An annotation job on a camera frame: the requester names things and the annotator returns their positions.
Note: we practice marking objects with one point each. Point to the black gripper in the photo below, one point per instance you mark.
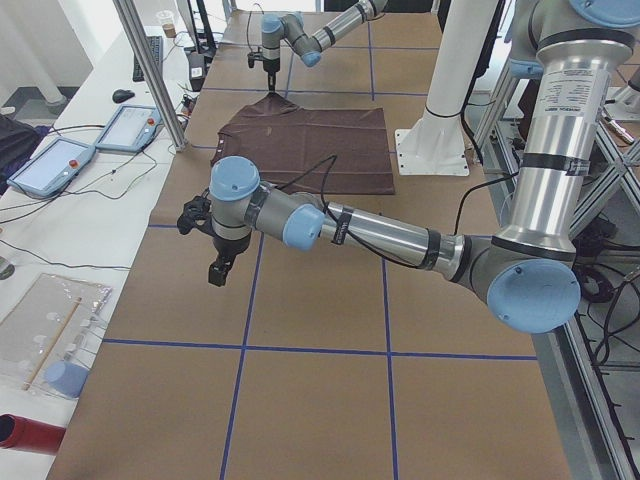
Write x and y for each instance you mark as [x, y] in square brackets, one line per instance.
[229, 246]
[272, 65]

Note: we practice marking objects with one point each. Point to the brown t-shirt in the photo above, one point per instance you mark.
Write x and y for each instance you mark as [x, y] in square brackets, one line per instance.
[345, 151]

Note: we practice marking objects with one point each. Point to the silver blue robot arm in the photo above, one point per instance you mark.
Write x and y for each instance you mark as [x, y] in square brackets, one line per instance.
[289, 28]
[522, 272]

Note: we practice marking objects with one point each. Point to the black power adapter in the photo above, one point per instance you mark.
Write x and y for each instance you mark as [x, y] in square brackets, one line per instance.
[197, 70]

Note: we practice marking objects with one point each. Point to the plastic coffee cup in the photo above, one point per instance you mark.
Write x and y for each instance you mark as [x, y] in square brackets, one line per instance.
[166, 20]

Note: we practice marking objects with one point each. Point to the far teach pendant tablet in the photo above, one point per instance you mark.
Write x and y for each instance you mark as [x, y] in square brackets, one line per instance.
[130, 129]

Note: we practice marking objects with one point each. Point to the teach pendant tablet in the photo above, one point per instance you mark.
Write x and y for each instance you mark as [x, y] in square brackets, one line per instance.
[130, 129]
[53, 168]

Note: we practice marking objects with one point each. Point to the black computer mouse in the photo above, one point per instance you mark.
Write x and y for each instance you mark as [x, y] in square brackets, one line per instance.
[121, 95]

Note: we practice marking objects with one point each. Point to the clear plastic bag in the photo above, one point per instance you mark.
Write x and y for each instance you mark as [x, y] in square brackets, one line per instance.
[29, 326]

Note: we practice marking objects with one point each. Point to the wooden stick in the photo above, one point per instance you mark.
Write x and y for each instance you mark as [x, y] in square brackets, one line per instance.
[48, 349]

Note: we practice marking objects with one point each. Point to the blue plastic cup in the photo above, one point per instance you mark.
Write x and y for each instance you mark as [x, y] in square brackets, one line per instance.
[67, 378]

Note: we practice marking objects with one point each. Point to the near teach pendant tablet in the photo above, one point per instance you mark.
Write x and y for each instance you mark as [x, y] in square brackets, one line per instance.
[53, 168]

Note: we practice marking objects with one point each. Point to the red cylinder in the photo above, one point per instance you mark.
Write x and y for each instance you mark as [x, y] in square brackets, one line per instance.
[28, 435]

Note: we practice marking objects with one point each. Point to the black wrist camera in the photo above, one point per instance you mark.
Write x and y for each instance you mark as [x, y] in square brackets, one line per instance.
[196, 214]
[254, 56]

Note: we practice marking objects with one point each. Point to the aluminium frame post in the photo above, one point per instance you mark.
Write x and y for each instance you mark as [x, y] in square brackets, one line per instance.
[136, 36]

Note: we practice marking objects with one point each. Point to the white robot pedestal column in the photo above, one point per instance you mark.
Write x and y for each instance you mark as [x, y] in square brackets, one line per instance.
[435, 144]

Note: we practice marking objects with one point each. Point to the aluminium side frame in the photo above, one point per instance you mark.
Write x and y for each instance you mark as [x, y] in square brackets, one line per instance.
[591, 365]

